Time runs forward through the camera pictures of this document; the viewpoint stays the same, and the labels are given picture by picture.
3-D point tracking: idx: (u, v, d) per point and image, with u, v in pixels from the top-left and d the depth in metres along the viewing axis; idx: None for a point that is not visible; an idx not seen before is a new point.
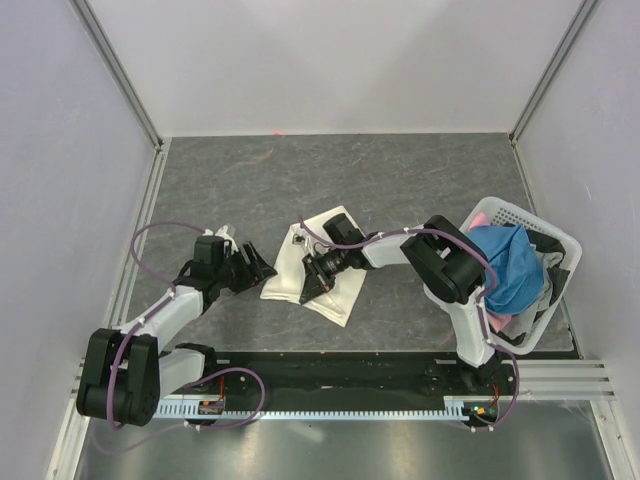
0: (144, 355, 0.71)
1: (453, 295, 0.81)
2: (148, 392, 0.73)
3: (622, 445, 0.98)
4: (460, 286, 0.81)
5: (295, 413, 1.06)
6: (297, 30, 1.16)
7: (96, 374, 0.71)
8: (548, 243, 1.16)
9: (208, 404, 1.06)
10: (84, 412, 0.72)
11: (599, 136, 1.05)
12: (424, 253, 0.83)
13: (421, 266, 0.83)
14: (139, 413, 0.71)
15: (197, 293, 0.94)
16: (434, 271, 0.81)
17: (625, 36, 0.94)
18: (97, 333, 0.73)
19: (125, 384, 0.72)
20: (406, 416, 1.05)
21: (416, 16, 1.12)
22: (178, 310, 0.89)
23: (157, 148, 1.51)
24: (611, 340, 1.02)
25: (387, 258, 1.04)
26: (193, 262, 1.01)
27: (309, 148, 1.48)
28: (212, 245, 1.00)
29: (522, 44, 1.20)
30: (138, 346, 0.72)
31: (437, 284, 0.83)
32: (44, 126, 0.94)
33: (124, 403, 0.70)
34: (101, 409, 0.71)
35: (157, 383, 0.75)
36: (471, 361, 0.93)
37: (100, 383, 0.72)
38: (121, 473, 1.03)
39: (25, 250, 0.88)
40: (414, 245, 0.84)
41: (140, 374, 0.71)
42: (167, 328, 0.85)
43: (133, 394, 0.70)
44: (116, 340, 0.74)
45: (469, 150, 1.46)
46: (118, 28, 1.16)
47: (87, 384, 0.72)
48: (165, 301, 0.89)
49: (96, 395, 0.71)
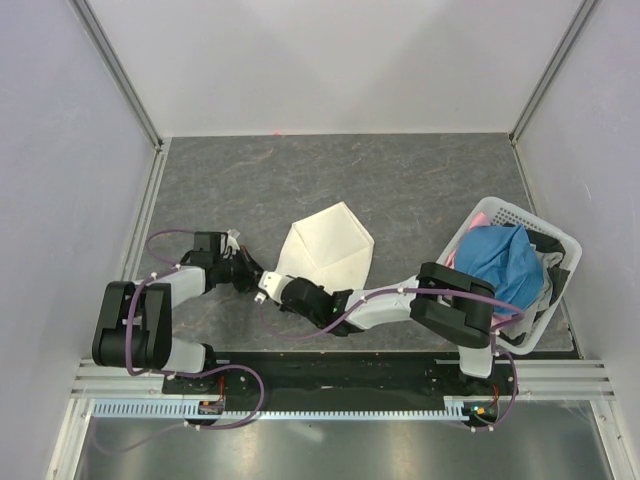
0: (159, 299, 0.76)
1: (484, 342, 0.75)
2: (163, 336, 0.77)
3: (622, 445, 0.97)
4: (488, 327, 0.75)
5: (295, 413, 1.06)
6: (296, 31, 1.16)
7: (111, 319, 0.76)
8: (548, 242, 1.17)
9: (208, 404, 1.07)
10: (100, 360, 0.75)
11: (599, 136, 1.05)
12: (441, 315, 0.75)
13: (440, 328, 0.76)
14: (156, 355, 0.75)
15: (201, 269, 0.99)
16: (460, 326, 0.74)
17: (625, 36, 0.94)
18: (112, 284, 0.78)
19: (141, 329, 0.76)
20: (406, 416, 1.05)
21: (416, 17, 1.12)
22: (184, 278, 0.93)
23: (157, 148, 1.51)
24: (612, 339, 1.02)
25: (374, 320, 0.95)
26: (192, 251, 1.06)
27: (309, 148, 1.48)
28: (211, 234, 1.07)
29: (520, 44, 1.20)
30: (153, 291, 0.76)
31: (462, 338, 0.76)
32: (43, 126, 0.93)
33: (140, 345, 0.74)
34: (118, 355, 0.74)
35: (169, 332, 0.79)
36: (479, 374, 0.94)
37: (115, 329, 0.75)
38: (121, 472, 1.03)
39: (25, 250, 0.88)
40: (426, 310, 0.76)
41: (155, 318, 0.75)
42: (178, 288, 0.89)
43: (149, 337, 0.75)
44: (129, 291, 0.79)
45: (469, 150, 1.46)
46: (117, 28, 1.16)
47: (102, 331, 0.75)
48: (172, 270, 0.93)
49: (111, 340, 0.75)
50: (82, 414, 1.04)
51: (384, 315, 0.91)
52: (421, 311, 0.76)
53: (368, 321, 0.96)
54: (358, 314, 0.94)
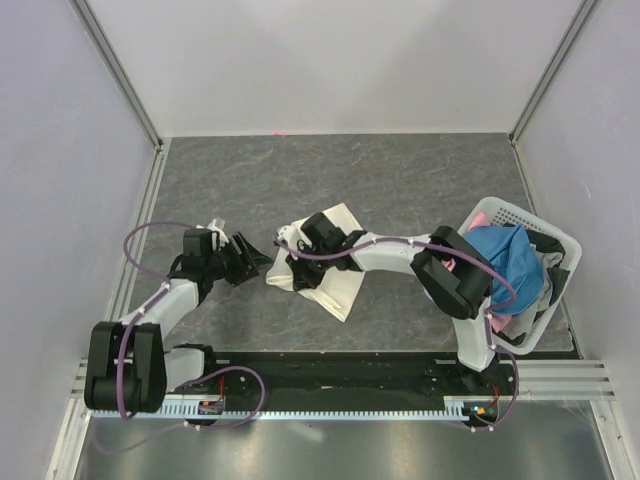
0: (148, 345, 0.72)
1: (467, 312, 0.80)
2: (156, 379, 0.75)
3: (622, 445, 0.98)
4: (475, 301, 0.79)
5: (295, 413, 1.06)
6: (296, 30, 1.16)
7: (100, 366, 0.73)
8: (548, 242, 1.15)
9: (208, 404, 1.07)
10: (93, 405, 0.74)
11: (600, 135, 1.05)
12: (436, 272, 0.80)
13: (433, 285, 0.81)
14: (150, 400, 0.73)
15: (193, 283, 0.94)
16: (450, 289, 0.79)
17: (625, 36, 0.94)
18: (98, 326, 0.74)
19: (133, 375, 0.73)
20: (406, 416, 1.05)
21: (416, 17, 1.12)
22: (175, 299, 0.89)
23: (157, 148, 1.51)
24: (612, 339, 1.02)
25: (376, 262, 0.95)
26: (183, 256, 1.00)
27: (309, 148, 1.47)
28: (201, 237, 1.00)
29: (520, 44, 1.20)
30: (141, 336, 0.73)
31: (449, 302, 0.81)
32: (43, 125, 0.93)
33: (133, 393, 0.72)
34: (111, 401, 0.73)
35: (163, 370, 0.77)
36: (473, 365, 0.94)
37: (106, 375, 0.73)
38: (121, 473, 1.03)
39: (25, 250, 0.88)
40: (424, 264, 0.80)
41: (146, 364, 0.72)
42: (166, 317, 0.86)
43: (141, 384, 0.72)
44: (118, 331, 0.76)
45: (469, 150, 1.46)
46: (118, 28, 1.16)
47: (94, 377, 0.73)
48: (161, 292, 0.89)
49: (104, 386, 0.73)
50: (82, 414, 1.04)
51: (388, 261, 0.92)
52: (420, 263, 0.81)
53: (369, 261, 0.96)
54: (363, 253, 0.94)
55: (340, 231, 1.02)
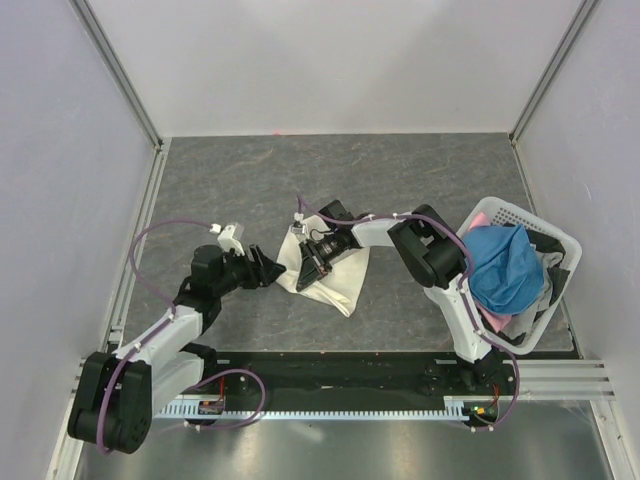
0: (136, 385, 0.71)
1: (432, 280, 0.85)
2: (139, 418, 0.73)
3: (622, 445, 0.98)
4: (441, 272, 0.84)
5: (295, 413, 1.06)
6: (296, 31, 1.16)
7: (87, 398, 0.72)
8: (548, 242, 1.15)
9: (208, 404, 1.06)
10: (74, 434, 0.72)
11: (600, 135, 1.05)
12: (407, 239, 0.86)
13: (404, 251, 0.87)
14: (128, 441, 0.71)
15: (198, 315, 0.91)
16: (418, 257, 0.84)
17: (625, 36, 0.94)
18: (91, 357, 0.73)
19: (116, 412, 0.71)
20: (406, 416, 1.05)
21: (416, 16, 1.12)
22: (176, 334, 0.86)
23: (157, 148, 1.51)
24: (612, 339, 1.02)
25: (372, 239, 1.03)
26: (192, 278, 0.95)
27: (309, 148, 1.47)
28: (209, 265, 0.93)
29: (521, 44, 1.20)
30: (130, 375, 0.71)
31: (417, 269, 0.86)
32: (43, 126, 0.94)
33: (113, 431, 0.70)
34: (91, 434, 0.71)
35: (147, 409, 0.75)
36: (465, 357, 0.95)
37: (91, 409, 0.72)
38: (121, 472, 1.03)
39: (25, 251, 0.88)
40: (399, 230, 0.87)
41: (131, 404, 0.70)
42: (161, 353, 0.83)
43: (123, 425, 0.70)
44: (111, 363, 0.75)
45: (469, 150, 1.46)
46: (118, 28, 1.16)
47: (79, 408, 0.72)
48: (162, 324, 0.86)
49: (86, 420, 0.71)
50: None
51: (377, 236, 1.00)
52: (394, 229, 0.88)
53: (366, 238, 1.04)
54: (361, 229, 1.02)
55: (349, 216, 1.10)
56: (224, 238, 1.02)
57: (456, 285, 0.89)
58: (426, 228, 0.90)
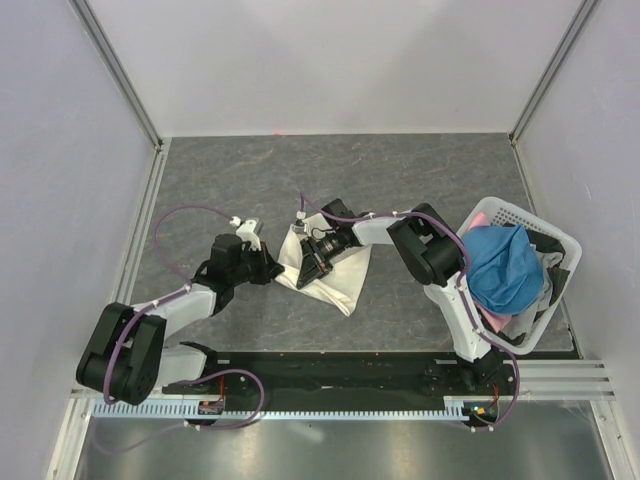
0: (149, 334, 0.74)
1: (430, 278, 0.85)
2: (146, 372, 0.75)
3: (622, 445, 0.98)
4: (440, 271, 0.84)
5: (295, 413, 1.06)
6: (297, 31, 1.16)
7: (101, 344, 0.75)
8: (548, 243, 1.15)
9: (208, 404, 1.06)
10: (83, 381, 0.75)
11: (599, 135, 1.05)
12: (406, 238, 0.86)
13: (403, 250, 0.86)
14: (134, 391, 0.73)
15: (212, 294, 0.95)
16: (417, 255, 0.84)
17: (625, 36, 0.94)
18: (111, 306, 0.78)
19: (126, 361, 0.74)
20: (406, 416, 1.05)
21: (416, 17, 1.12)
22: (190, 303, 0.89)
23: (157, 148, 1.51)
24: (612, 338, 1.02)
25: (373, 237, 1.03)
26: (210, 263, 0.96)
27: (309, 148, 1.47)
28: (229, 252, 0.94)
29: (520, 44, 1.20)
30: (146, 325, 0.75)
31: (416, 267, 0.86)
32: (43, 125, 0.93)
33: (121, 378, 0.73)
34: (100, 380, 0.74)
35: (155, 365, 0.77)
36: (465, 355, 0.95)
37: (102, 356, 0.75)
38: (121, 472, 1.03)
39: (25, 250, 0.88)
40: (398, 229, 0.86)
41: (142, 353, 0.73)
42: (177, 317, 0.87)
43: (131, 372, 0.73)
44: (128, 315, 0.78)
45: (469, 150, 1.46)
46: (118, 27, 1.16)
47: (91, 354, 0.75)
48: (180, 291, 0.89)
49: (97, 366, 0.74)
50: (82, 414, 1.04)
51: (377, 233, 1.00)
52: (394, 228, 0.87)
53: (366, 236, 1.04)
54: (361, 227, 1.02)
55: (351, 214, 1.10)
56: (243, 230, 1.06)
57: (454, 283, 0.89)
58: (425, 227, 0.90)
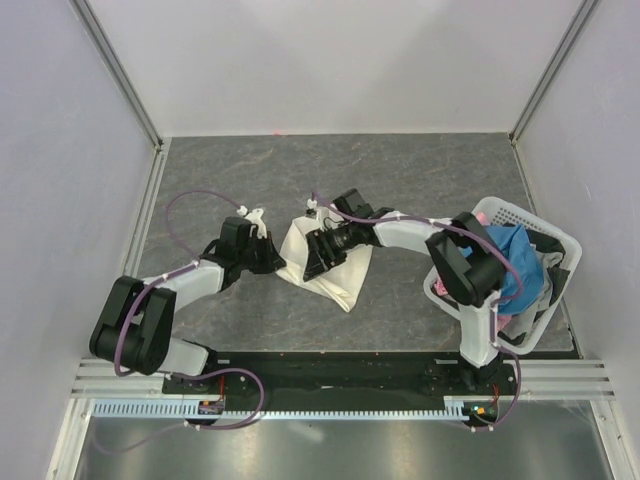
0: (159, 306, 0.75)
1: (470, 298, 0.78)
2: (158, 343, 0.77)
3: (622, 445, 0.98)
4: (481, 290, 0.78)
5: (295, 413, 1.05)
6: (297, 31, 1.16)
7: (113, 316, 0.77)
8: (548, 243, 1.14)
9: (208, 404, 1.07)
10: (96, 352, 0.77)
11: (600, 135, 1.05)
12: (448, 256, 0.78)
13: (444, 266, 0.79)
14: (146, 362, 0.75)
15: (220, 269, 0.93)
16: (458, 272, 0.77)
17: (625, 36, 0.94)
18: (122, 280, 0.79)
19: (137, 333, 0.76)
20: (406, 416, 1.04)
21: (416, 16, 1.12)
22: (198, 278, 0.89)
23: (157, 148, 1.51)
24: (612, 338, 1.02)
25: (398, 240, 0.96)
26: (219, 242, 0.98)
27: (309, 148, 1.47)
28: (239, 229, 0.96)
29: (521, 44, 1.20)
30: (156, 298, 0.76)
31: (455, 285, 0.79)
32: (43, 125, 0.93)
33: (133, 349, 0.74)
34: (112, 352, 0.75)
35: (166, 337, 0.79)
36: (472, 360, 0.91)
37: (114, 328, 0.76)
38: (121, 472, 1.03)
39: (25, 250, 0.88)
40: (438, 244, 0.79)
41: (153, 324, 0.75)
42: (186, 293, 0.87)
43: (143, 343, 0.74)
44: (138, 288, 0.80)
45: (469, 150, 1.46)
46: (118, 27, 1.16)
47: (103, 326, 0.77)
48: (188, 266, 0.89)
49: (108, 338, 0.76)
50: (82, 414, 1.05)
51: (407, 238, 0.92)
52: (433, 242, 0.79)
53: (390, 238, 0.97)
54: (386, 228, 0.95)
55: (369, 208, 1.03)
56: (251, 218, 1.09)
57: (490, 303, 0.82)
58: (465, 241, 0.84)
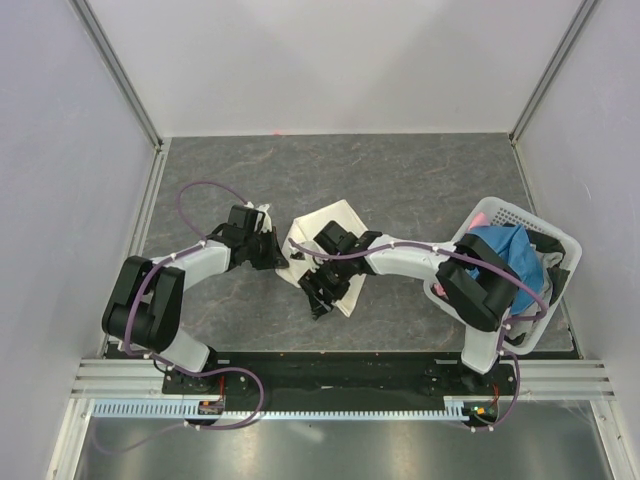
0: (171, 284, 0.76)
1: (492, 324, 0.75)
2: (169, 320, 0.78)
3: (622, 445, 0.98)
4: (500, 314, 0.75)
5: (295, 413, 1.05)
6: (297, 31, 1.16)
7: (123, 295, 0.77)
8: (548, 242, 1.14)
9: (208, 404, 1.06)
10: (108, 330, 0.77)
11: (600, 135, 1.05)
12: (463, 284, 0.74)
13: (460, 297, 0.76)
14: (157, 339, 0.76)
15: (226, 249, 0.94)
16: (477, 302, 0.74)
17: (625, 35, 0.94)
18: (131, 259, 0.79)
19: (148, 310, 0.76)
20: (406, 416, 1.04)
21: (416, 17, 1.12)
22: (206, 258, 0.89)
23: (157, 148, 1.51)
24: (612, 338, 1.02)
25: (393, 269, 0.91)
26: (226, 226, 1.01)
27: (309, 148, 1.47)
28: (247, 214, 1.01)
29: (521, 44, 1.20)
30: (167, 277, 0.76)
31: (474, 315, 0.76)
32: (43, 126, 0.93)
33: (145, 327, 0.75)
34: (123, 329, 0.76)
35: (177, 315, 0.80)
36: (476, 367, 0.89)
37: (125, 305, 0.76)
38: (121, 472, 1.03)
39: (25, 251, 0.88)
40: (451, 275, 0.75)
41: (164, 302, 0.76)
42: (193, 272, 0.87)
43: (154, 320, 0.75)
44: (147, 268, 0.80)
45: (469, 150, 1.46)
46: (119, 28, 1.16)
47: (114, 304, 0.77)
48: (195, 246, 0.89)
49: (119, 315, 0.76)
50: (82, 414, 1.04)
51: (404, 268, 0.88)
52: (446, 274, 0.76)
53: (385, 267, 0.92)
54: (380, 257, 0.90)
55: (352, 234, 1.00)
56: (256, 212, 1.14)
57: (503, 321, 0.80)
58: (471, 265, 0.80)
